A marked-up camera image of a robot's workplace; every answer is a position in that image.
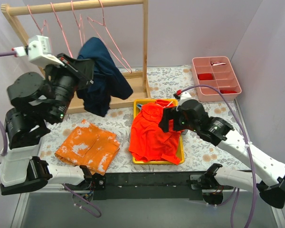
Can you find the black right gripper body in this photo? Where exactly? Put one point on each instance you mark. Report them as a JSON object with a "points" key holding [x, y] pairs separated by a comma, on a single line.
{"points": [[169, 118]]}

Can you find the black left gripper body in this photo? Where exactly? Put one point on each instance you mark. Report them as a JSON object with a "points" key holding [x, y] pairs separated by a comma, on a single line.
{"points": [[78, 69]]}

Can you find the navy blue shorts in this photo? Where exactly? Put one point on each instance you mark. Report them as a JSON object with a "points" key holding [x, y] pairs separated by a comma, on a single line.
{"points": [[108, 80]]}

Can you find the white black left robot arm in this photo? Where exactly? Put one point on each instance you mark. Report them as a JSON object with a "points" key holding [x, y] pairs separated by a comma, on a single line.
{"points": [[36, 102]]}

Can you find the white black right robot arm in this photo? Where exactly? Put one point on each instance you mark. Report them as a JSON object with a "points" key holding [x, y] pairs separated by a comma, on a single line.
{"points": [[270, 173]]}

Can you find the bright orange shorts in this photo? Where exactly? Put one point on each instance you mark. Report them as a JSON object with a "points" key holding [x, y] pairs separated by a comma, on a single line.
{"points": [[154, 135]]}

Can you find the orange white patterned shorts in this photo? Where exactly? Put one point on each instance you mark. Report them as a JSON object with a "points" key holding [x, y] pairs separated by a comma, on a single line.
{"points": [[90, 146]]}

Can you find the yellow plastic tray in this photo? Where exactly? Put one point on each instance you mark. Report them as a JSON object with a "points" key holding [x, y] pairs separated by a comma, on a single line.
{"points": [[180, 152]]}

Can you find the wooden clothes rack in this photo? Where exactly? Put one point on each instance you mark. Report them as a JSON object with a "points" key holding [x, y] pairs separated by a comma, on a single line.
{"points": [[127, 21]]}

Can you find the pink divided organizer tray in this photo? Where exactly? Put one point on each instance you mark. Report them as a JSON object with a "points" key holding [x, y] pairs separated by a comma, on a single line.
{"points": [[224, 79]]}

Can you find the red white item in organizer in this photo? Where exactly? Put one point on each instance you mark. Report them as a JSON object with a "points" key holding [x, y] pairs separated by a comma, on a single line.
{"points": [[217, 63]]}

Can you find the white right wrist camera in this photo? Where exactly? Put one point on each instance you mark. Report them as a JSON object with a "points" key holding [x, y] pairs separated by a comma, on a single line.
{"points": [[182, 96]]}

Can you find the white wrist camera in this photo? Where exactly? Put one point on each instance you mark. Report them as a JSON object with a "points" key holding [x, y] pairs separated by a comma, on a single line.
{"points": [[182, 96], [39, 52]]}

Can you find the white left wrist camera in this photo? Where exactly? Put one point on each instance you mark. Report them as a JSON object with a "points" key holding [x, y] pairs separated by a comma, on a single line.
{"points": [[39, 52]]}

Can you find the pink wire hanger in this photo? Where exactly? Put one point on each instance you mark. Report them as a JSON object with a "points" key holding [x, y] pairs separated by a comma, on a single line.
{"points": [[62, 30], [41, 28], [108, 40], [80, 25]]}

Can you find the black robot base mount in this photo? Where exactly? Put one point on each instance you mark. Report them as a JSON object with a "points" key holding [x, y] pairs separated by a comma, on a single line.
{"points": [[154, 185]]}

